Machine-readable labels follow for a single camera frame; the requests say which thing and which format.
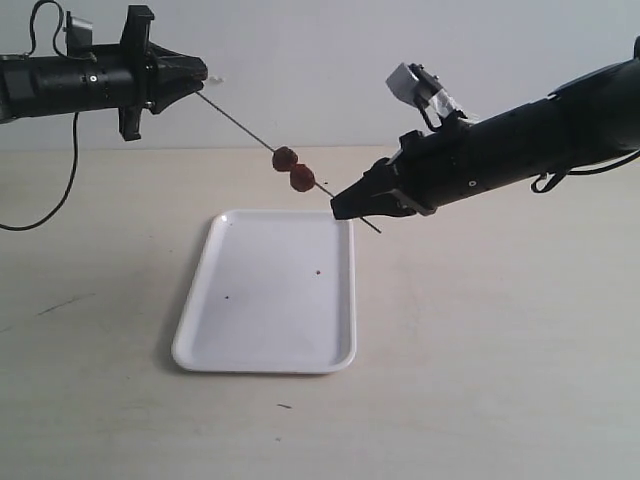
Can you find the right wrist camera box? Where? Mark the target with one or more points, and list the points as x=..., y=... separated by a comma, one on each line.
x=411, y=84

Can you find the white rectangular plastic tray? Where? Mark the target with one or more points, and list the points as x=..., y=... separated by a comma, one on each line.
x=273, y=293

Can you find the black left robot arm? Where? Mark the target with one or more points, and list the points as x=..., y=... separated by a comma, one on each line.
x=130, y=76

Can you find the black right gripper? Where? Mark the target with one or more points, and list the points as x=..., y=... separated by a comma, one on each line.
x=427, y=172

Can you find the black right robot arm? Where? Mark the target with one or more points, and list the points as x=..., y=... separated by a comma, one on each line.
x=587, y=126

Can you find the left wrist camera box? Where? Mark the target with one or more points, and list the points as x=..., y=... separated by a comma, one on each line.
x=78, y=35

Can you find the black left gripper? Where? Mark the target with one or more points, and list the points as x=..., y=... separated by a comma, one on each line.
x=144, y=60

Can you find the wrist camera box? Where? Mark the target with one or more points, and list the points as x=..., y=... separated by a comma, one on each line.
x=411, y=84
x=78, y=35

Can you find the thin metal skewer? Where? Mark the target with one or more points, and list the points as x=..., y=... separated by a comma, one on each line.
x=254, y=136

